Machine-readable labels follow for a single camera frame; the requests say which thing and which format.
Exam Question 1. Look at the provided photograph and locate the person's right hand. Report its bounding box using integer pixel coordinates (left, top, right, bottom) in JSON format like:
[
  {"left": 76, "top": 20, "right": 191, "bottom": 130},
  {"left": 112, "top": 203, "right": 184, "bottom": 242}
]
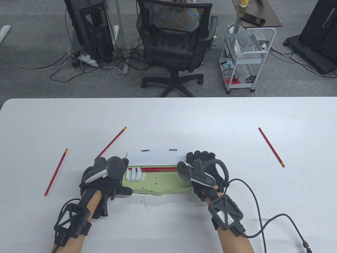
[{"left": 185, "top": 151, "right": 225, "bottom": 203}]

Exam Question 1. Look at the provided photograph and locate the person's left hand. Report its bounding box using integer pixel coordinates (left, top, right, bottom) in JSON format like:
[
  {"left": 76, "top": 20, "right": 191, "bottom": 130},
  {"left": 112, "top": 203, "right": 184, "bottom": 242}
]
[{"left": 79, "top": 158, "right": 133, "bottom": 219}]

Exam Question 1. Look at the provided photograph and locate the grey white hand controller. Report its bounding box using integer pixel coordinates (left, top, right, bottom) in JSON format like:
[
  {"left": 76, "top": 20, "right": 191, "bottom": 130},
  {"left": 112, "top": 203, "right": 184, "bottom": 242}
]
[
  {"left": 176, "top": 158, "right": 229, "bottom": 188},
  {"left": 83, "top": 156, "right": 127, "bottom": 185}
]

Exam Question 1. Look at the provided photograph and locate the green multifunction pencil case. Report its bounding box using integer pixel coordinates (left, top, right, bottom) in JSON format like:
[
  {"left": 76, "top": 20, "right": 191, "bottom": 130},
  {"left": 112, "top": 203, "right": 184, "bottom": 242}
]
[{"left": 122, "top": 149, "right": 196, "bottom": 197}]

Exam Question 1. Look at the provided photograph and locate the person's right forearm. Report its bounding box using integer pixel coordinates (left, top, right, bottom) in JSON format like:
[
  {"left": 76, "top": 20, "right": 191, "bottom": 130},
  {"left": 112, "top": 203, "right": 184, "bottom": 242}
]
[{"left": 204, "top": 184, "right": 255, "bottom": 253}]

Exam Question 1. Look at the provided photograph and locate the person's left forearm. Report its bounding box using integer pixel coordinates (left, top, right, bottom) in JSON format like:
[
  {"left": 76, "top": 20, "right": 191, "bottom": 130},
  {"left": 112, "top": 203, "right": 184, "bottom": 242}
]
[{"left": 51, "top": 190, "right": 103, "bottom": 253}]

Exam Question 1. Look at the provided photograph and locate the black mesh office chair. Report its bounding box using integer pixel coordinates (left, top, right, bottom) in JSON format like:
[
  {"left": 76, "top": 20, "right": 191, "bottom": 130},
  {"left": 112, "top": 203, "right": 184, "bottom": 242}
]
[{"left": 136, "top": 0, "right": 218, "bottom": 97}]

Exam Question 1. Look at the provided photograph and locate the white utility cart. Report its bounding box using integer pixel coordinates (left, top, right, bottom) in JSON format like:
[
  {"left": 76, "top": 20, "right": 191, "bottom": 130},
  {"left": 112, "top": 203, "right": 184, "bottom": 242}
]
[{"left": 219, "top": 25, "right": 277, "bottom": 95}]

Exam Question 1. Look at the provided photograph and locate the white power strip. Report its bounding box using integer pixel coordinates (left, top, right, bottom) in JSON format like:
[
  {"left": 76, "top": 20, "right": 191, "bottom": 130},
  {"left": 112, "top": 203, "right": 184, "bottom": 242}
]
[{"left": 77, "top": 53, "right": 99, "bottom": 67}]

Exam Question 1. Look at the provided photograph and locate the black smartphone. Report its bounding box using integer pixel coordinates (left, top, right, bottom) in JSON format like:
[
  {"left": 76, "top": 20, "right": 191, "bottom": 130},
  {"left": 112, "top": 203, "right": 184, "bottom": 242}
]
[{"left": 240, "top": 13, "right": 266, "bottom": 26}]

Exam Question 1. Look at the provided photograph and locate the black computer tower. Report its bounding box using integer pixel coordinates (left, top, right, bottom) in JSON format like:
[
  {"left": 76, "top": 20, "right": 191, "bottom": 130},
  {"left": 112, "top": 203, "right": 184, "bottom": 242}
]
[{"left": 64, "top": 0, "right": 115, "bottom": 64}]

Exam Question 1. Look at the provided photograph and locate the brown side table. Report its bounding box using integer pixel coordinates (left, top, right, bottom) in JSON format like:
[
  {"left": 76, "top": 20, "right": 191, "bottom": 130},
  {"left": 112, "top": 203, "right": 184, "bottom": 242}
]
[{"left": 233, "top": 0, "right": 283, "bottom": 30}]

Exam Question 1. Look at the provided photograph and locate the black wheeled stand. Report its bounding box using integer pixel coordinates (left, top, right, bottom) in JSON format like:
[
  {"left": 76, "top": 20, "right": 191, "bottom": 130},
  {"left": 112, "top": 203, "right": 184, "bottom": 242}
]
[{"left": 283, "top": 0, "right": 337, "bottom": 75}]

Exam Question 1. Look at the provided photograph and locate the white flat bar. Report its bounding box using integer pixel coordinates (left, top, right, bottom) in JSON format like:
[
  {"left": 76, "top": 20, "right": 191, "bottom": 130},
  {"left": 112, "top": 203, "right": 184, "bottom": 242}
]
[{"left": 0, "top": 25, "right": 11, "bottom": 44}]

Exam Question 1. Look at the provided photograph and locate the black bead bracelet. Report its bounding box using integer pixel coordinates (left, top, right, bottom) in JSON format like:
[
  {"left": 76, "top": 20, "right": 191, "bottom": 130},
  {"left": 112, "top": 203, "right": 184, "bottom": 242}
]
[{"left": 201, "top": 185, "right": 227, "bottom": 202}]

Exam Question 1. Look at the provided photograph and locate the black left wrist camera module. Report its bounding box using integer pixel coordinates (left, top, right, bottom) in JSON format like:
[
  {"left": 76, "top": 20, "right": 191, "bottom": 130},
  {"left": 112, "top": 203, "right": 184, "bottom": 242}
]
[{"left": 53, "top": 204, "right": 92, "bottom": 247}]

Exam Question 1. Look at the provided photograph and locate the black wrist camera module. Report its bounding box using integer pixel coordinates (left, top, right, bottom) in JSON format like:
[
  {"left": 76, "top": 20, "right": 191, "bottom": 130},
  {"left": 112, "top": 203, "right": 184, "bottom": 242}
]
[
  {"left": 53, "top": 204, "right": 92, "bottom": 247},
  {"left": 208, "top": 194, "right": 247, "bottom": 237}
]

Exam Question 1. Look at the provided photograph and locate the black right wrist camera module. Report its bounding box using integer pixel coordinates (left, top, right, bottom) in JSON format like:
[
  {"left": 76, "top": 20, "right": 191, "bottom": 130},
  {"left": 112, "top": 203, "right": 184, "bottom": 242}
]
[{"left": 208, "top": 194, "right": 247, "bottom": 237}]

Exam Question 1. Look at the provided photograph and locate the tangle of black floor cables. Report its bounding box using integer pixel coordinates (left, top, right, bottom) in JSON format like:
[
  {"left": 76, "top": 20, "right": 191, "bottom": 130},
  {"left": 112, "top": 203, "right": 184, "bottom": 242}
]
[{"left": 49, "top": 34, "right": 156, "bottom": 82}]

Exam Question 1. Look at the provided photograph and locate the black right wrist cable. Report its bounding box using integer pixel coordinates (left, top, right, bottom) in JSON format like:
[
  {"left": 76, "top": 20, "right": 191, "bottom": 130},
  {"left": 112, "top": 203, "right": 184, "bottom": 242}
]
[{"left": 226, "top": 179, "right": 314, "bottom": 253}]

